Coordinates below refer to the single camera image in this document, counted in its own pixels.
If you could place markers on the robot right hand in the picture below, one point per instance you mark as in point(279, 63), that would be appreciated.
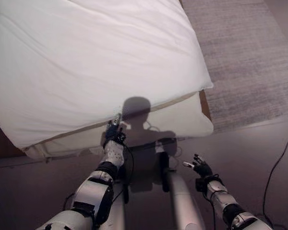
point(202, 169)

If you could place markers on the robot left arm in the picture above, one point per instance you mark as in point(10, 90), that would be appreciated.
point(93, 191)

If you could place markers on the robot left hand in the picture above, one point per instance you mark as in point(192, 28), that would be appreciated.
point(114, 133)

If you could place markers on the brown wooden bed frame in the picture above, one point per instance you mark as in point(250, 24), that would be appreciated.
point(205, 105)

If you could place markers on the cream mattress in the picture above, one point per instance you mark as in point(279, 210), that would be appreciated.
point(182, 117)

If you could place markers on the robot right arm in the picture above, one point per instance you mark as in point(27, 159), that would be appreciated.
point(230, 206)

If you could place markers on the grey woven rug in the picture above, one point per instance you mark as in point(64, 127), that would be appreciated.
point(249, 62)

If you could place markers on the white duvet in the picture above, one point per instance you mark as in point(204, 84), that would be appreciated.
point(86, 67)

